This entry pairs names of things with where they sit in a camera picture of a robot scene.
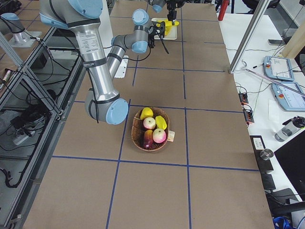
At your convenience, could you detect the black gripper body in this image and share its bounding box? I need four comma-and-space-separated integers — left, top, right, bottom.
166, 0, 183, 10
148, 25, 155, 48

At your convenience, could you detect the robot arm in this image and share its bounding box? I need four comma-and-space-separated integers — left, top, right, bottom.
40, 0, 152, 125
146, 0, 185, 21

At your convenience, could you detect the white rectangular plate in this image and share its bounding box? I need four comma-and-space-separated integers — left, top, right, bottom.
150, 18, 178, 41

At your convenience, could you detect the brown wicker basket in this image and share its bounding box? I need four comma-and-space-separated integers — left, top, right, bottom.
131, 107, 169, 152

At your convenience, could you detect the paper basket tag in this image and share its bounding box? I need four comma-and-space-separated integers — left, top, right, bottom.
167, 130, 175, 142

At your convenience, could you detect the red cylinder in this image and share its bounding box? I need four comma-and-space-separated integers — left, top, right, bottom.
218, 0, 229, 21

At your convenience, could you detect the yellow lemon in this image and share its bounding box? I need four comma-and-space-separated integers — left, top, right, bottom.
140, 107, 153, 120

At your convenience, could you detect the yellow green star fruit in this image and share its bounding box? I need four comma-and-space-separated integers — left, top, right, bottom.
155, 115, 167, 130

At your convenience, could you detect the pink white apple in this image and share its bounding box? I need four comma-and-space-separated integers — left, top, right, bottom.
152, 128, 166, 143

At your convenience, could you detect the dark red mango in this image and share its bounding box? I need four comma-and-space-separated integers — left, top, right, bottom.
143, 129, 153, 148

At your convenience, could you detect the far teach pendant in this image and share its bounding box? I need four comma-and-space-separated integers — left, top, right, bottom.
264, 56, 295, 82

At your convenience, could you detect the teach pendant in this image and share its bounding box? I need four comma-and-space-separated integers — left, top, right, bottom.
272, 82, 305, 112
264, 56, 295, 82

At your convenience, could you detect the near teach pendant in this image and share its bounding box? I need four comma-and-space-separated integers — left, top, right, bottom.
272, 82, 305, 112

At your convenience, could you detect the steel cup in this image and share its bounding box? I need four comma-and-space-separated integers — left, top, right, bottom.
259, 148, 274, 161

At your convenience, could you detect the clear water bottle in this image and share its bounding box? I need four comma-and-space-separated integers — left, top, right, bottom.
274, 116, 305, 142

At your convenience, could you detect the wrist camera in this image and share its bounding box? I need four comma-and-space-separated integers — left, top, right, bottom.
155, 21, 165, 39

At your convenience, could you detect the white pedestal column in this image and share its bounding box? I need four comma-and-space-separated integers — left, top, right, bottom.
99, 0, 128, 78

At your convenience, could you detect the aluminium frame post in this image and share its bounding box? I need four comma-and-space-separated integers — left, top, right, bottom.
229, 0, 271, 73

